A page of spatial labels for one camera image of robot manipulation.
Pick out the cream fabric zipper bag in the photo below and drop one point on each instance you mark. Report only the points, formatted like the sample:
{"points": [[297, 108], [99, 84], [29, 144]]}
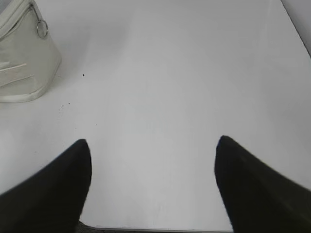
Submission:
{"points": [[29, 59]]}

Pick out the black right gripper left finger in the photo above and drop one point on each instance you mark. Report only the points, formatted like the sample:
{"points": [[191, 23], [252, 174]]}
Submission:
{"points": [[51, 201]]}

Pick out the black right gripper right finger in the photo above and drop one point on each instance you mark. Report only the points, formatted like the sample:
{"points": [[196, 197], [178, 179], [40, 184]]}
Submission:
{"points": [[257, 198]]}

